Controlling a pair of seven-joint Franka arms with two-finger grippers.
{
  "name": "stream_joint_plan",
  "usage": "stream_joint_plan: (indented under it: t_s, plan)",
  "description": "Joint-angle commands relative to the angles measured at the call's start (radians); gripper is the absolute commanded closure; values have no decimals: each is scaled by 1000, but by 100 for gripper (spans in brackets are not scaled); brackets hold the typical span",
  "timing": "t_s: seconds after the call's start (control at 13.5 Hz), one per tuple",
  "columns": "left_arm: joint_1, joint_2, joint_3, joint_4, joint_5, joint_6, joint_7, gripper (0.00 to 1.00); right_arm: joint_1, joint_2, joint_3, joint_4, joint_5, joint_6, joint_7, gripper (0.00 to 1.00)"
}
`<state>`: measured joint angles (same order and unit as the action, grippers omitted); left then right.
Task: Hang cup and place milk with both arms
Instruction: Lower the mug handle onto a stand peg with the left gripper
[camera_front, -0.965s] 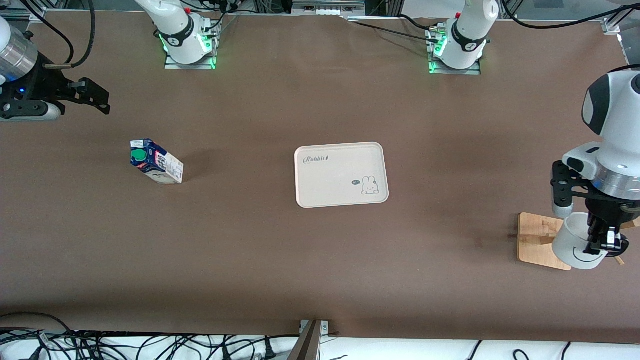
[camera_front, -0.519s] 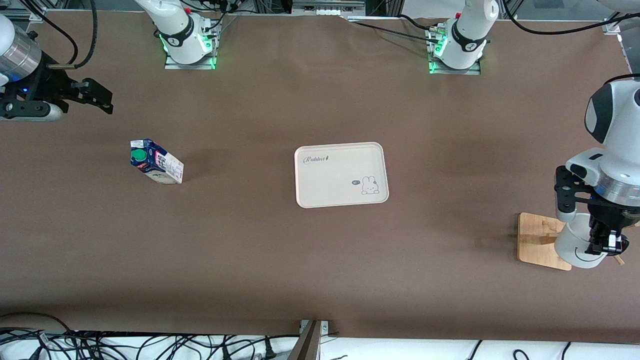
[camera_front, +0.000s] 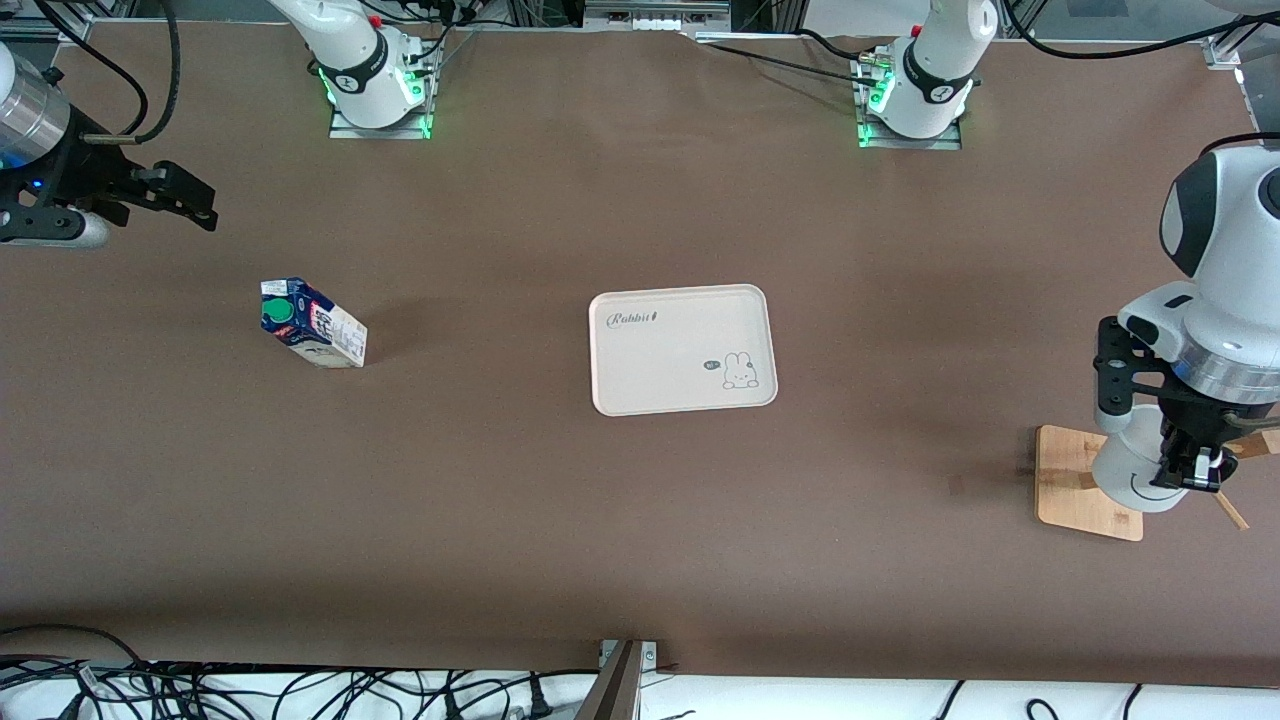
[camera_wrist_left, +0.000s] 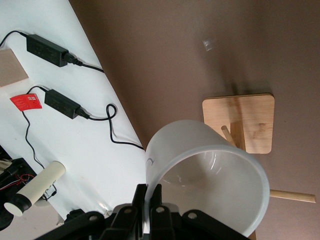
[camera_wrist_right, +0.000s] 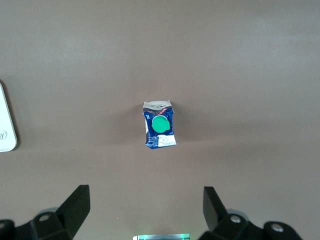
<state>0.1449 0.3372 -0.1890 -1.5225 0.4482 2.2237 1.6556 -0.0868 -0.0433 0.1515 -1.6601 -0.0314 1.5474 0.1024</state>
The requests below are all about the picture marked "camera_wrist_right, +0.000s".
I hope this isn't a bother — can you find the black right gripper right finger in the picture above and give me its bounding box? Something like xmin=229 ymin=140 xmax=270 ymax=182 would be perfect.
xmin=199 ymin=186 xmax=303 ymax=240

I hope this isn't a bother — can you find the cream tray with bear print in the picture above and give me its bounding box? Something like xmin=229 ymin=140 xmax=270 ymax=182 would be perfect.
xmin=0 ymin=79 xmax=18 ymax=153

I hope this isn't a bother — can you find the blue milk carton green cap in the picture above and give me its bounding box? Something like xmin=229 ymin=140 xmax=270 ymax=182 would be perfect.
xmin=142 ymin=99 xmax=177 ymax=149

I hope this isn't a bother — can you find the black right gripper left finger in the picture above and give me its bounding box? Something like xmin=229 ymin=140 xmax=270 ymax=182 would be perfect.
xmin=14 ymin=184 xmax=91 ymax=240

